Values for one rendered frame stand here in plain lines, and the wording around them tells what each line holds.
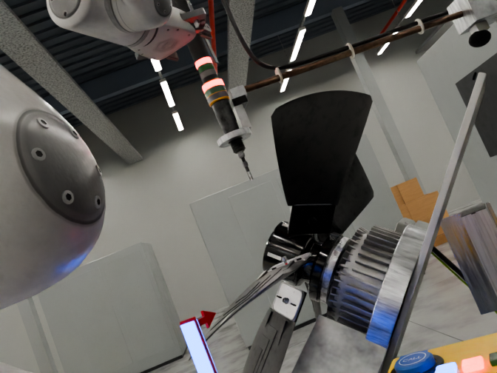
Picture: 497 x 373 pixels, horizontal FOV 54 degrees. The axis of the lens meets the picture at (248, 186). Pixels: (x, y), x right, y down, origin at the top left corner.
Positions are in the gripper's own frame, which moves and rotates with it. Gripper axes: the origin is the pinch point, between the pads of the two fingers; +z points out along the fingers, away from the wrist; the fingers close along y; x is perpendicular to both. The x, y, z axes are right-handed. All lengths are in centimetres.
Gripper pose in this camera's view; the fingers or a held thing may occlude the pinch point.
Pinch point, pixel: (188, 42)
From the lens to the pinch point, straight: 100.0
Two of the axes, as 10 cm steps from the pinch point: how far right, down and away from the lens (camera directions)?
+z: 4.3, -0.7, 9.0
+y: 8.2, -3.9, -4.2
